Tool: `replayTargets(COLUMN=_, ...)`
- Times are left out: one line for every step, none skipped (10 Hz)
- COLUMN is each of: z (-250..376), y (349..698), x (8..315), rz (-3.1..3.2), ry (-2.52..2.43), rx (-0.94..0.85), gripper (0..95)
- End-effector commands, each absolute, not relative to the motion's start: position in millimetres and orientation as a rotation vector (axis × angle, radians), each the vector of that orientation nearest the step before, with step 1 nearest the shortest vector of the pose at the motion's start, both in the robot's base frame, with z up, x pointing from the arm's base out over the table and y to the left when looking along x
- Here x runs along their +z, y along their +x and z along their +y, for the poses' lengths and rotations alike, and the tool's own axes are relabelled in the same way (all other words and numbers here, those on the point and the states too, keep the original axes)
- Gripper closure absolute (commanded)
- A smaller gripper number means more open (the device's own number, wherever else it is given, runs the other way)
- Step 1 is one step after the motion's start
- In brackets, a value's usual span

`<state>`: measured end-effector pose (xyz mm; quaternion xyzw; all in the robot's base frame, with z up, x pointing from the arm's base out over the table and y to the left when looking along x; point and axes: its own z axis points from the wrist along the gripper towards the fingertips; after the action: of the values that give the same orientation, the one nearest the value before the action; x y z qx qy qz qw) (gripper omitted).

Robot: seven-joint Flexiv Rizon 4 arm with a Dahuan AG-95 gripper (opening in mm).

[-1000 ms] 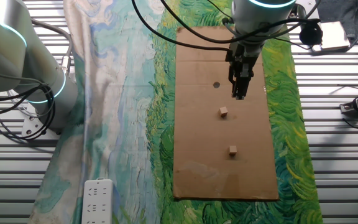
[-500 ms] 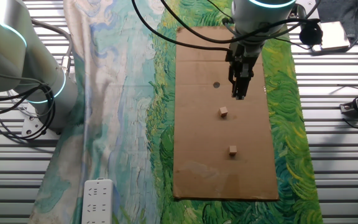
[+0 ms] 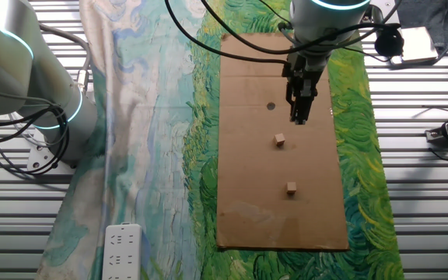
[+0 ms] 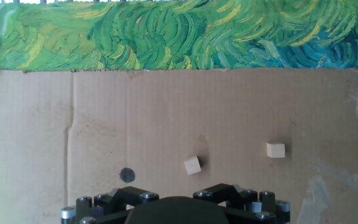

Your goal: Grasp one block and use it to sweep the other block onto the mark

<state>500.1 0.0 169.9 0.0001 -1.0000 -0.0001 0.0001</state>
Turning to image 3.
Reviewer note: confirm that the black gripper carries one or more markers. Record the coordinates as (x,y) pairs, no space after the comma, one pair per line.
(305,68)

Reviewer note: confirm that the small wooden cube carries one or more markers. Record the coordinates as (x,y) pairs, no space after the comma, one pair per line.
(291,187)
(279,139)

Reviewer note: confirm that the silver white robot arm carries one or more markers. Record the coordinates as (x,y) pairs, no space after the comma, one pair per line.
(10,78)

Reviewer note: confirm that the brown cardboard sheet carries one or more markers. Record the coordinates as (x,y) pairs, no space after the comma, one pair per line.
(278,218)

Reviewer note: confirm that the white digital scale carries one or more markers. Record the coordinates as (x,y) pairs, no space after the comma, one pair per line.
(418,44)

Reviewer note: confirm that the painted landscape print cloth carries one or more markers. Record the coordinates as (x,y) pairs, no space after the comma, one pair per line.
(150,155)

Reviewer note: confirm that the dark grey towel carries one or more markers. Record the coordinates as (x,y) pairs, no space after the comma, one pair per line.
(434,13)

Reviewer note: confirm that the white power strip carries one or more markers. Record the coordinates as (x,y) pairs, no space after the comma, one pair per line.
(122,253)

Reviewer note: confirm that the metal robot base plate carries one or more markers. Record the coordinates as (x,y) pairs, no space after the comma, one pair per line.
(37,155)

